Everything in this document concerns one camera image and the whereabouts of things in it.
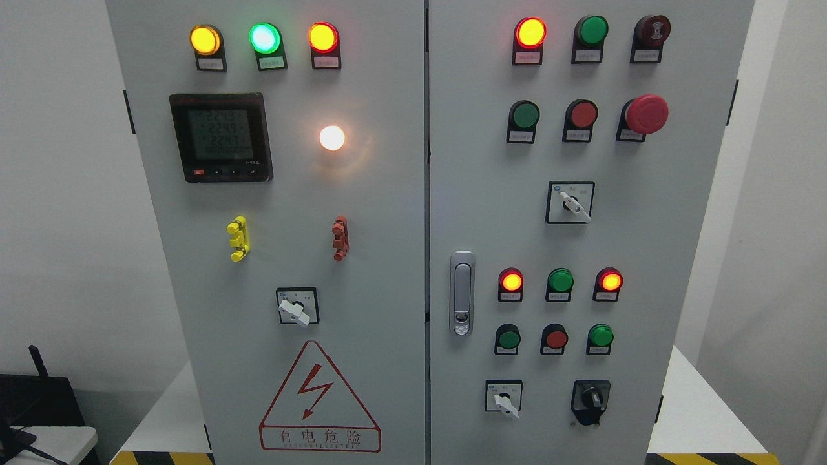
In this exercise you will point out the green push button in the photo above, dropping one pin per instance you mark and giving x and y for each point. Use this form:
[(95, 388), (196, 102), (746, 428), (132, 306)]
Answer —
[(523, 118), (507, 340), (599, 339)]

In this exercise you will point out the silver door handle lock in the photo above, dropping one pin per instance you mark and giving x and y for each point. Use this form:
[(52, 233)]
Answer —
[(461, 292)]

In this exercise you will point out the red emergency stop button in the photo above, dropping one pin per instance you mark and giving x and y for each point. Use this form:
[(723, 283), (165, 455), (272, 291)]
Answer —
[(642, 116)]

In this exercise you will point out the black digital power meter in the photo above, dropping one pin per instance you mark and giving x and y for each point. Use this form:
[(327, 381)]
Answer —
[(222, 138)]

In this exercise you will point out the black rotary selector knob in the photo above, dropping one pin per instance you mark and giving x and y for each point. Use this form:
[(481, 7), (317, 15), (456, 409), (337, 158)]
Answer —
[(589, 400)]

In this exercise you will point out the white rotary switch upper right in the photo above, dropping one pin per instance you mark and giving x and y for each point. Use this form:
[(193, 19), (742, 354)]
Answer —
[(569, 202)]

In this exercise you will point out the white box on left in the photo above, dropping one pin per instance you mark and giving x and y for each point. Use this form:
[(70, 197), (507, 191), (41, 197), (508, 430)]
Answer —
[(68, 444)]

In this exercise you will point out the red lit indicator lower right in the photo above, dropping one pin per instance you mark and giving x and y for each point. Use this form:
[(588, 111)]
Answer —
[(607, 286)]

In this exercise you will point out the red lit indicator lower left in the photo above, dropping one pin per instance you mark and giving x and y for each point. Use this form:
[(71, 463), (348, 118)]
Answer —
[(510, 285)]

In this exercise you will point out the red push button lower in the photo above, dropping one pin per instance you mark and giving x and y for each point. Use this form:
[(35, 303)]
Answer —
[(554, 339)]

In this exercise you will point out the dark red buzzer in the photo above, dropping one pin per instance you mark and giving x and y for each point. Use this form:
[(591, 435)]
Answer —
[(649, 36)]

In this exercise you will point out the grey electrical cabinet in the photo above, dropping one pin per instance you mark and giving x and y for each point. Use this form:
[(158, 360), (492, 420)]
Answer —
[(423, 95)]

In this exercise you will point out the black router with antenna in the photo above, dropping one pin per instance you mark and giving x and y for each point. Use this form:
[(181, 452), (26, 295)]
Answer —
[(38, 400)]

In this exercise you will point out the white rotary switch lower right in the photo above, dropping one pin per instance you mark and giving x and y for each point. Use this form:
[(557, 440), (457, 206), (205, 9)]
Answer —
[(504, 396)]

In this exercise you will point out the red terminal connector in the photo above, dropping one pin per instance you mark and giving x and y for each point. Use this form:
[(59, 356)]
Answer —
[(340, 238)]

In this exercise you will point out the red electric hazard warning sticker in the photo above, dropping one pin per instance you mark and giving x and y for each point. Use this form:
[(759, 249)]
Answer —
[(316, 410)]

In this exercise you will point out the red push button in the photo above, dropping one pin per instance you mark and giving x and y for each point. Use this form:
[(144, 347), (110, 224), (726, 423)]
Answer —
[(554, 339), (581, 115)]

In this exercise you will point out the red push button upper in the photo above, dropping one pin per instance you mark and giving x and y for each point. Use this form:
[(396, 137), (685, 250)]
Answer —
[(581, 115)]

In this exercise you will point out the yellow terminal connector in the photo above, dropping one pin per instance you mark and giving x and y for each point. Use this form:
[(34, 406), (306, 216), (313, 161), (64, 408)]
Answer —
[(239, 238)]

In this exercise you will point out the red lit indicator light left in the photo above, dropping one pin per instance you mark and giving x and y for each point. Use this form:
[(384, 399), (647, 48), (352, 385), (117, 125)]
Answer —
[(324, 42)]

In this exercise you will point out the green push button upper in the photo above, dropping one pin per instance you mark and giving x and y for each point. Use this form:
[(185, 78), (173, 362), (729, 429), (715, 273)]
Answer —
[(523, 118)]

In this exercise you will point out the green push button lower right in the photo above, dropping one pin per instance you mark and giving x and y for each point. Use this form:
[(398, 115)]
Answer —
[(599, 339)]

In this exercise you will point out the white rotary light switch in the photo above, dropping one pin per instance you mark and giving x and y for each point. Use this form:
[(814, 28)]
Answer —
[(298, 305)]

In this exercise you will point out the green lit indicator light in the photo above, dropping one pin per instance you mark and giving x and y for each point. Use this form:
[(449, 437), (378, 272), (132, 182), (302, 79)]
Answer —
[(268, 45)]

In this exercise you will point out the clear small lamp bulb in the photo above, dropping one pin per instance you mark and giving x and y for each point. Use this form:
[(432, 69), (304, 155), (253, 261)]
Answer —
[(332, 137)]

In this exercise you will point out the green push button lower left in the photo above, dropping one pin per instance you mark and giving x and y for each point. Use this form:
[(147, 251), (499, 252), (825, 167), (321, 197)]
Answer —
[(507, 340)]

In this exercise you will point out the yellow indicator light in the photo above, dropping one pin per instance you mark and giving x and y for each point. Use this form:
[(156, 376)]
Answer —
[(208, 45)]

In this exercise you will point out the red lit indicator top right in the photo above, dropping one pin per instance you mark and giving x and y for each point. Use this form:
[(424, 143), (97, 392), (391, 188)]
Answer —
[(528, 38)]

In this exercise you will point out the green indicator top right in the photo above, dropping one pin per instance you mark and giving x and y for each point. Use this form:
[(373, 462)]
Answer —
[(588, 37)]

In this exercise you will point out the green indicator lower middle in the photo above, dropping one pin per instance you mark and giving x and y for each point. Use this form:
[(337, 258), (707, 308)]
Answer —
[(560, 283)]

